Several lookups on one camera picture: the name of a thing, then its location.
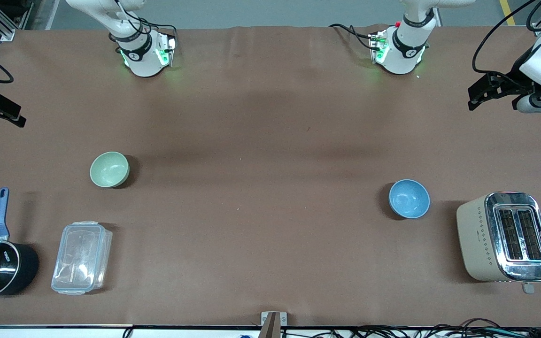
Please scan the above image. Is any green bowl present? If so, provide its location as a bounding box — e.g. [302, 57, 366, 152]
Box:
[90, 151, 130, 188]

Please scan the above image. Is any blue bowl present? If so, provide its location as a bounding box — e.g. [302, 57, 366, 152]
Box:
[388, 179, 431, 220]

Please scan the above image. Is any base connector box green light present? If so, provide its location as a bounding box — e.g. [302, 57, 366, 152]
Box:
[369, 31, 389, 65]
[157, 32, 178, 67]

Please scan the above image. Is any beige chrome toaster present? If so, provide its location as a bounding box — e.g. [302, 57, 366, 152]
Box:
[456, 192, 541, 294]

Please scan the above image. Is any clear plastic lidded container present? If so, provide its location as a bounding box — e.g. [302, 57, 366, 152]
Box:
[51, 221, 113, 296]

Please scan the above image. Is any brown table mat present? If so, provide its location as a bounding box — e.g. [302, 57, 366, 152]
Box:
[0, 26, 541, 328]

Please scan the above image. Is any black base cable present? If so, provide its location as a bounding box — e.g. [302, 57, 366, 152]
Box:
[329, 23, 374, 50]

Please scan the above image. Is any black saucepan blue handle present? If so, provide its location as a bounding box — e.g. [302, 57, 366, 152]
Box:
[0, 187, 40, 300]

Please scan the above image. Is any looped black cable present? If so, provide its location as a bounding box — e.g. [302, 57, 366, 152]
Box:
[458, 318, 503, 330]

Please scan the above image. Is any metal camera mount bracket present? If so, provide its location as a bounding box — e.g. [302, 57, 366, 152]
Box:
[261, 312, 288, 338]

